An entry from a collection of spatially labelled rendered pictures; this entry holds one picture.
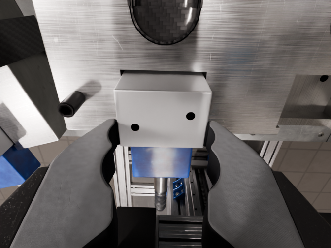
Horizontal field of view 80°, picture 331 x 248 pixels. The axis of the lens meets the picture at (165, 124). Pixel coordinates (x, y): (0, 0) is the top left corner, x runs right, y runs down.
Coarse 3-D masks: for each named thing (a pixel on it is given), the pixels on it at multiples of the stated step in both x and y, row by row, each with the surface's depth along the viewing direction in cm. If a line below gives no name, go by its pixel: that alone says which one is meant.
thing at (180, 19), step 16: (128, 0) 10; (144, 0) 11; (160, 0) 11; (176, 0) 11; (192, 0) 10; (144, 16) 11; (160, 16) 11; (176, 16) 11; (192, 16) 11; (144, 32) 11; (160, 32) 11; (176, 32) 11
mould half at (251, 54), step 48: (48, 0) 10; (96, 0) 10; (240, 0) 10; (288, 0) 10; (48, 48) 11; (96, 48) 11; (144, 48) 11; (192, 48) 11; (240, 48) 11; (288, 48) 11; (96, 96) 13; (240, 96) 13
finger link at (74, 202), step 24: (72, 144) 9; (96, 144) 9; (48, 168) 8; (72, 168) 8; (96, 168) 8; (48, 192) 7; (72, 192) 7; (96, 192) 7; (48, 216) 6; (72, 216) 6; (96, 216) 6; (24, 240) 5; (48, 240) 5; (72, 240) 5; (96, 240) 6
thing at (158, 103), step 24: (144, 72) 12; (168, 72) 12; (192, 72) 13; (120, 96) 10; (144, 96) 10; (168, 96) 10; (192, 96) 10; (120, 120) 11; (144, 120) 11; (168, 120) 11; (192, 120) 11; (120, 144) 12; (144, 144) 12; (168, 144) 12; (192, 144) 12; (144, 168) 14; (168, 168) 14
